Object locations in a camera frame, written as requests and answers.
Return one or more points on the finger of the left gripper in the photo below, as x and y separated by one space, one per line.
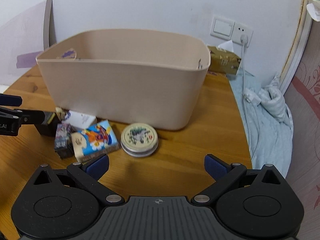
29 117
10 100

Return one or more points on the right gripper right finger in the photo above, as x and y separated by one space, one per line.
226 177

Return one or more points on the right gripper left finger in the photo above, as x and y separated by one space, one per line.
87 176

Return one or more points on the small black box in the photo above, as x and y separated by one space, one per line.
49 126

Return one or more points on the colourful cartoon box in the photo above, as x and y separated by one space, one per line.
94 141

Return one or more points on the purple card pack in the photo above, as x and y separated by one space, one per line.
63 142

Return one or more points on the white tube bottle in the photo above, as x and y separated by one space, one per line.
79 121

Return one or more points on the round tin with lid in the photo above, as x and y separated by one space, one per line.
139 140

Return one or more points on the lilac wooden board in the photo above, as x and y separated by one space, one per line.
23 38

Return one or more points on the light blue blanket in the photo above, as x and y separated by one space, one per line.
268 126

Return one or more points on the white charger adapter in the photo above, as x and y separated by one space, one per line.
251 97

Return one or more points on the gold tissue box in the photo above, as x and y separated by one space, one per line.
223 59

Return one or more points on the beige plastic storage basket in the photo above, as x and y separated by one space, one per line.
128 75

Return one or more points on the green hanging tissue pack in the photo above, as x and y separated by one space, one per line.
313 8

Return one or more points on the cream headboard frame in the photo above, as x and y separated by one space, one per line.
297 48

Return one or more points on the white wall power socket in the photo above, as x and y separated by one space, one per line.
239 30

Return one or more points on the white wall light switch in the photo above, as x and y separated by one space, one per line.
222 28

